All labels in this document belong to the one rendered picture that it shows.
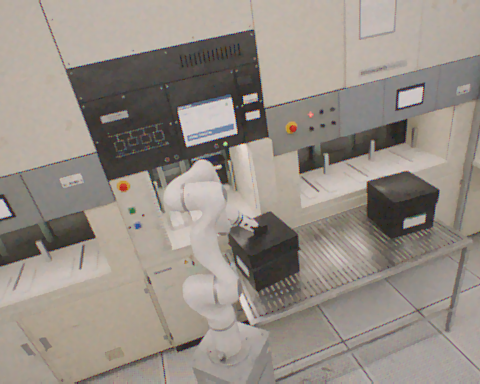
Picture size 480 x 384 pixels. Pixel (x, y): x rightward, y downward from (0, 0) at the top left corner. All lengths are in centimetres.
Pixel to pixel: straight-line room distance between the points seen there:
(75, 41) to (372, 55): 150
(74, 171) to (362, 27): 165
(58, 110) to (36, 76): 16
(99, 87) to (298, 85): 100
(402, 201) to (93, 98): 165
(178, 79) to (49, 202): 88
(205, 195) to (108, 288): 121
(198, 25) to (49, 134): 85
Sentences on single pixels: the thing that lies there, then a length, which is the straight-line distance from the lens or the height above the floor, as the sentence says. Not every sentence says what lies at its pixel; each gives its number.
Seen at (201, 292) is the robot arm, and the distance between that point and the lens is 134.
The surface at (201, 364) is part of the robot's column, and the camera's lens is 165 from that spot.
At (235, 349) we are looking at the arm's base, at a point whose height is 81.
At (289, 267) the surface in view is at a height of 82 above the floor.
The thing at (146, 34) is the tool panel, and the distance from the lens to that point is 170.
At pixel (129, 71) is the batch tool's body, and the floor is 189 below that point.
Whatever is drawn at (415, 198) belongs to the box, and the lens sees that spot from 209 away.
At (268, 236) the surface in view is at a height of 101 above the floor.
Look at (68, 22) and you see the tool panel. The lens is 171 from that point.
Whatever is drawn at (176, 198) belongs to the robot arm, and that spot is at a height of 153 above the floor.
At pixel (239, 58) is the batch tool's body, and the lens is 180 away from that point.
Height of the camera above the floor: 208
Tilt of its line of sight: 30 degrees down
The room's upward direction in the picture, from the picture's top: 11 degrees counter-clockwise
